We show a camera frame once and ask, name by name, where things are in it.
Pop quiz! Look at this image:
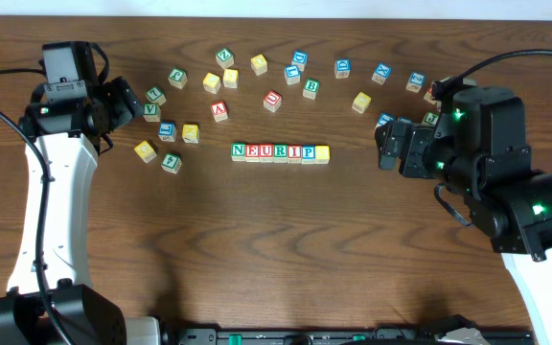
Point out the blue 2 block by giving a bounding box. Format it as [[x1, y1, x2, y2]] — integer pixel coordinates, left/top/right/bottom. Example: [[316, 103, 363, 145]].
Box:
[[405, 72, 426, 93]]

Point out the green 7 block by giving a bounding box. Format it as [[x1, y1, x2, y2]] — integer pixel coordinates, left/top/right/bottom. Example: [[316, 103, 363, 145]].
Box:
[[146, 85, 167, 105]]

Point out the blue I block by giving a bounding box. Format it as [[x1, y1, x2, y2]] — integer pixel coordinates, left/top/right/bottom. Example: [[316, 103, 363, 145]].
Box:
[[375, 113, 395, 128]]

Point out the blue block top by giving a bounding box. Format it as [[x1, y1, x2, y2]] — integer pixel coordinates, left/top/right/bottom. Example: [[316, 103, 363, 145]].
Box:
[[291, 50, 308, 72]]

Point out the green 4 block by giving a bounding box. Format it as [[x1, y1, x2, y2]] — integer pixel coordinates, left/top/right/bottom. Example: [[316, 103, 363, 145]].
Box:
[[161, 153, 182, 174]]

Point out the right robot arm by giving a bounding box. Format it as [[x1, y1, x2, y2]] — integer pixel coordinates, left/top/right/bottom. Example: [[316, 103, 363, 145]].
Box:
[[375, 81, 552, 344]]

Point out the blue L block upper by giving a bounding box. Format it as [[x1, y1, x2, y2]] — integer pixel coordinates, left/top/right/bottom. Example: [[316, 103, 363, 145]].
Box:
[[284, 65, 301, 85]]

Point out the red M block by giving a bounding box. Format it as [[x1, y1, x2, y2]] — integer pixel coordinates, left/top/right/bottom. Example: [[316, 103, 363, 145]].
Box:
[[424, 87, 437, 104]]

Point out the red I block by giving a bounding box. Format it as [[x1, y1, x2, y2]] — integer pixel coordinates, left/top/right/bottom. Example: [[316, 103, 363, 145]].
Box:
[[287, 145, 302, 164]]

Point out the blue X block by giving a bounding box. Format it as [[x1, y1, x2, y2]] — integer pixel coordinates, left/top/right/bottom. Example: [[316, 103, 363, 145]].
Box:
[[372, 63, 392, 85]]

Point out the red E block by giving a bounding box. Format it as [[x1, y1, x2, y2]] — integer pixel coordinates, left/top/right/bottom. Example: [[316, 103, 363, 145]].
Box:
[[244, 144, 260, 162]]

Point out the red U block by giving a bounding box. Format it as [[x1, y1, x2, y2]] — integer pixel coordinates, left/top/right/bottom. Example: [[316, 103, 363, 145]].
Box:
[[263, 90, 283, 112], [259, 144, 274, 163]]

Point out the yellow block near J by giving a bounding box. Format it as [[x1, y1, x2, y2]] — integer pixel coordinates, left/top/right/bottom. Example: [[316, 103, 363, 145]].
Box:
[[202, 73, 221, 94]]

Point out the red A block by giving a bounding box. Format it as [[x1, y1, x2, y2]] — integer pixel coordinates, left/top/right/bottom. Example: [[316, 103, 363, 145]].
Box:
[[210, 101, 229, 122]]

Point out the green j block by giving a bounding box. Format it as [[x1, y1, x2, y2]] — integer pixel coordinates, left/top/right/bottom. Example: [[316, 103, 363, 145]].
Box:
[[422, 112, 439, 127], [168, 68, 188, 89]]

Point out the blue P block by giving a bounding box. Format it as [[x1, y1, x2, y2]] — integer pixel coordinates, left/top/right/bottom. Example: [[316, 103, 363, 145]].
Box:
[[301, 145, 316, 165]]

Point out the green N block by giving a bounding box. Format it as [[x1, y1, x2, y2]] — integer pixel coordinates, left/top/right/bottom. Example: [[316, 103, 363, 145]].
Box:
[[231, 142, 246, 162]]

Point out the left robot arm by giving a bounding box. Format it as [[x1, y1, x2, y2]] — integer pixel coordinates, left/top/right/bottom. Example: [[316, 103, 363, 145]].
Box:
[[0, 41, 167, 344]]

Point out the green R block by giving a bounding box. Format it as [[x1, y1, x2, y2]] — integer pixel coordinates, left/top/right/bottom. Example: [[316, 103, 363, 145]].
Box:
[[273, 144, 288, 163]]

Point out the blue D block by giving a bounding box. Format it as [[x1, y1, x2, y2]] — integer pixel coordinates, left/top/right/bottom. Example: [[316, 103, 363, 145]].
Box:
[[334, 58, 351, 79]]

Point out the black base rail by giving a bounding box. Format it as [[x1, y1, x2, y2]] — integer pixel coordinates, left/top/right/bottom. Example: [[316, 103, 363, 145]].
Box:
[[122, 314, 536, 345]]

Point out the green J block left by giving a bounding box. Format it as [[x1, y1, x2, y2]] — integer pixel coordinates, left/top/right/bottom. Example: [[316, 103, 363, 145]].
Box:
[[168, 68, 188, 89]]

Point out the blue 5 block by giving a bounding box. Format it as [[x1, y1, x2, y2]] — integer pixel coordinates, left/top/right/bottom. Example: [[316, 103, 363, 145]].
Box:
[[397, 117, 413, 124]]

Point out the yellow block beside R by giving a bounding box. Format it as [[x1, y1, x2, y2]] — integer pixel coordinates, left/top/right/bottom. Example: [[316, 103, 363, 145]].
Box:
[[182, 124, 199, 144]]

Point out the yellow O block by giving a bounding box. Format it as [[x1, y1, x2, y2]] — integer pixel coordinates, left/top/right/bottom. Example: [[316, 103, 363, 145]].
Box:
[[352, 92, 372, 114]]

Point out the blue l block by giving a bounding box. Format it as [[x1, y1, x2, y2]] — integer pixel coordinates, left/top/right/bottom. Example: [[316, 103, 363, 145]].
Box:
[[284, 65, 301, 85], [158, 122, 176, 142]]

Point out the green B block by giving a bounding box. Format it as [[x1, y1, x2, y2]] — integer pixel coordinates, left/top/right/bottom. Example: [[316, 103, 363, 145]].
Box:
[[303, 79, 321, 100]]

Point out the blue L block lower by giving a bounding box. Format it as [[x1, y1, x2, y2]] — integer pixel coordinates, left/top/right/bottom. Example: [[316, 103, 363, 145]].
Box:
[[158, 122, 176, 142]]

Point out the yellow s block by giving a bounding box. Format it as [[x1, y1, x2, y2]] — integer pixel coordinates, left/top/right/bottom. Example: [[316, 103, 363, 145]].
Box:
[[222, 69, 240, 89], [315, 145, 331, 164]]

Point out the yellow block far left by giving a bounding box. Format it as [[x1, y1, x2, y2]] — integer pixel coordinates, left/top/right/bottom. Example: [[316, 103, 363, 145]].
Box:
[[134, 141, 157, 163]]

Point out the green Z block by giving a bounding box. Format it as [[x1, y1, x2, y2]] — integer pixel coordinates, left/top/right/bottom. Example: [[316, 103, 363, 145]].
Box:
[[216, 48, 235, 69]]

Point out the green V block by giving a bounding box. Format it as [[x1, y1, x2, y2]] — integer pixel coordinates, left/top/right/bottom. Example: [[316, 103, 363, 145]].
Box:
[[143, 103, 161, 123]]

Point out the yellow block top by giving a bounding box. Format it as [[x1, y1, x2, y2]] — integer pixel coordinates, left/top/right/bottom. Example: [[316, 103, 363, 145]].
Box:
[[250, 54, 268, 76]]

